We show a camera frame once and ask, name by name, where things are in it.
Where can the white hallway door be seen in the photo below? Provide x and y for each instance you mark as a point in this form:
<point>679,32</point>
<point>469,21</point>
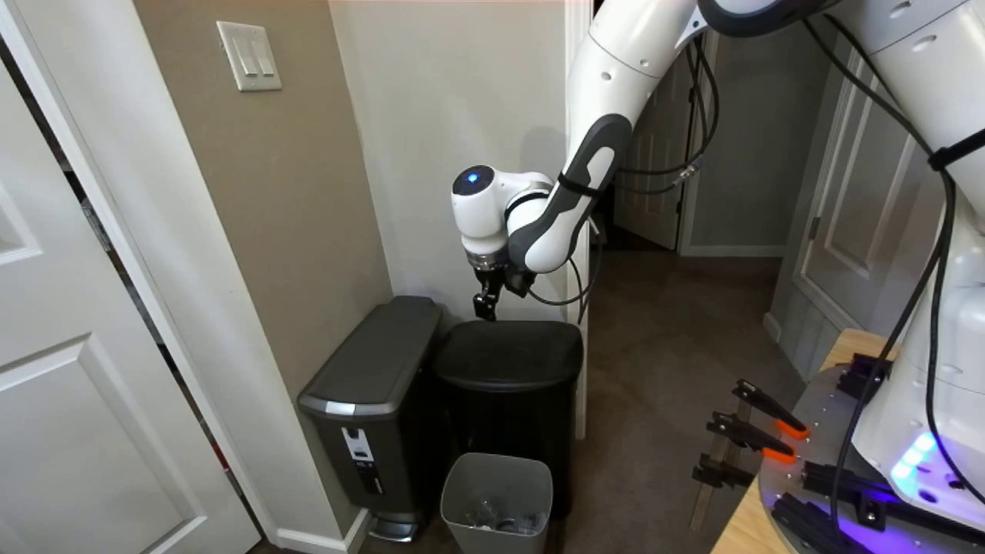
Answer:
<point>663,212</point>

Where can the small grey open wastebasket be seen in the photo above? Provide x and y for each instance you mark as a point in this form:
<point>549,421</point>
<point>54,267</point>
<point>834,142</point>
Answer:
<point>497,504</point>

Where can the white light switch plate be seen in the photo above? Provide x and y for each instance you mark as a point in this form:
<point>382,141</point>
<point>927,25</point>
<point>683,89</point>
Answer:
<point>249,57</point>

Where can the black orange bar clamp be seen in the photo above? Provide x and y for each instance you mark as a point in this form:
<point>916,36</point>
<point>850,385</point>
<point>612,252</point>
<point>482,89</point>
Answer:
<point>749,434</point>
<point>770,404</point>

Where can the grey panelled door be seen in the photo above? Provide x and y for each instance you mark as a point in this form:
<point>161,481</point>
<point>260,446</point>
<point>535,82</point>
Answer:
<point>850,204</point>

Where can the black plastic trash bin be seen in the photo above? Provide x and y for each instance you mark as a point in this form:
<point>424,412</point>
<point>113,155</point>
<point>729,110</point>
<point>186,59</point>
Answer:
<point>510,388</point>

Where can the white baseboard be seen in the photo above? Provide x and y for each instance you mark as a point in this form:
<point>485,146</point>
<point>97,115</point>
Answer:
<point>323,538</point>

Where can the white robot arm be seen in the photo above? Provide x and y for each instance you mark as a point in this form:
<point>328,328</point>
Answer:
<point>634,72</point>

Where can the grey steel pedal trash bin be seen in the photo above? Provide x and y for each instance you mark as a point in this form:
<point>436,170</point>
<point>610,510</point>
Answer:
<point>374,400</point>

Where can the white panelled closet door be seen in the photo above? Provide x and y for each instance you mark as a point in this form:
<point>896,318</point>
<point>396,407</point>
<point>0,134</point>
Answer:
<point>82,412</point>

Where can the light wooden table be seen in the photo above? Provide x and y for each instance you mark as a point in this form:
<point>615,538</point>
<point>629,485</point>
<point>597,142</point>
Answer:
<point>743,527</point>

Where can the white closet door frame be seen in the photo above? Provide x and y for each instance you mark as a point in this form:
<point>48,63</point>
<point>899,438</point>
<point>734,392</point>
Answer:
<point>156,256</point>

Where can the crumpled trash in wastebasket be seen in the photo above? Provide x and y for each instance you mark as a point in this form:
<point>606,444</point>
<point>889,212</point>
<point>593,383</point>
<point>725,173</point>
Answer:
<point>500,514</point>

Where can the white wall corner trim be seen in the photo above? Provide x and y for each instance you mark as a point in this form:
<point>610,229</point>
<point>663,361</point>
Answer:
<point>571,63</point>

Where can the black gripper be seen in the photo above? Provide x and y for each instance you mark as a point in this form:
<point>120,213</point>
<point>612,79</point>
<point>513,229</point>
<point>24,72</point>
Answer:
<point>505,276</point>

